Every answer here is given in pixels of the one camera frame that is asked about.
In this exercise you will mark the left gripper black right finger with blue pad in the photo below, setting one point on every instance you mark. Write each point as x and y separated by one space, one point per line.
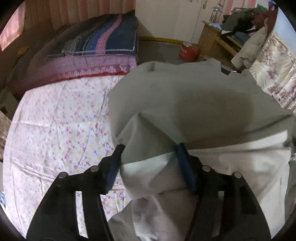
226 207

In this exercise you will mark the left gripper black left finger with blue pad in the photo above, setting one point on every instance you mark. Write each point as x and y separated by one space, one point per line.
56 215

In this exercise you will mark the grey and white garment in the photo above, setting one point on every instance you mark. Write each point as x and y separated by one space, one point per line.
225 120

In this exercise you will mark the pile of dark clothes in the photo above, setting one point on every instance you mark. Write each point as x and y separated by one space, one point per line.
244 23

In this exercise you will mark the pink floral bed sheet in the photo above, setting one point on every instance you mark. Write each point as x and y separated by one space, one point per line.
60 127

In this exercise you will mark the purple dotted folded quilt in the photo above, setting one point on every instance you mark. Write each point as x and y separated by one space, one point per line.
70 67

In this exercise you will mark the floral beige curtain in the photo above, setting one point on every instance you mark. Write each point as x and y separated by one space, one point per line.
274 71

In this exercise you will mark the red round container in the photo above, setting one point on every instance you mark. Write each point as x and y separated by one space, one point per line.
189 52

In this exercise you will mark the wooden desk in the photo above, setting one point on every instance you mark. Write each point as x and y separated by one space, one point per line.
214 45

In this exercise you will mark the navy pink striped folded blanket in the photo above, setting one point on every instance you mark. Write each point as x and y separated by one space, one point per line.
111 34

